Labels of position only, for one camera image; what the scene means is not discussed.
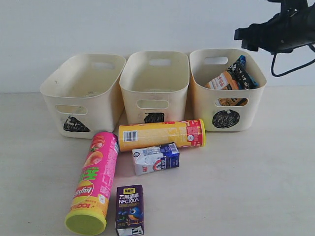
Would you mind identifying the black blue snack bag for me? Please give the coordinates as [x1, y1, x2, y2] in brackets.
[227, 55, 258, 89]

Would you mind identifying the pink Lays chips can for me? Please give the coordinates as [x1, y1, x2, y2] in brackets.
[64, 131, 119, 236]

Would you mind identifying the orange snack bag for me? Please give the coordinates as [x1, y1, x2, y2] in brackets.
[205, 71, 248, 106]

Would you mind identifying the cream bin triangle mark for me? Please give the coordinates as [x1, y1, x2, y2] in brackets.
[40, 54, 126, 139]

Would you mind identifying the cream bin circle mark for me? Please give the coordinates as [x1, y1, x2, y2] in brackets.
[186, 48, 267, 132]

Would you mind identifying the cream bin square mark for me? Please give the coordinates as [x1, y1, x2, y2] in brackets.
[120, 51, 190, 124]

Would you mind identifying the white blue milk carton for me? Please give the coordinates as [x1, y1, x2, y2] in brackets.
[132, 143, 180, 176]

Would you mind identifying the yellow chips can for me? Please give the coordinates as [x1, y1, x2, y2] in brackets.
[118, 119, 206, 152]

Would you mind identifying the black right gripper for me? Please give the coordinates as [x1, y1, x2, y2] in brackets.
[234, 16, 290, 52]

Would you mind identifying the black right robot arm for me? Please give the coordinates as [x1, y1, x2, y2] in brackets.
[234, 0, 315, 55]

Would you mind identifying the purple juice carton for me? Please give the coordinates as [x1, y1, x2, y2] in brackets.
[115, 184, 145, 236]

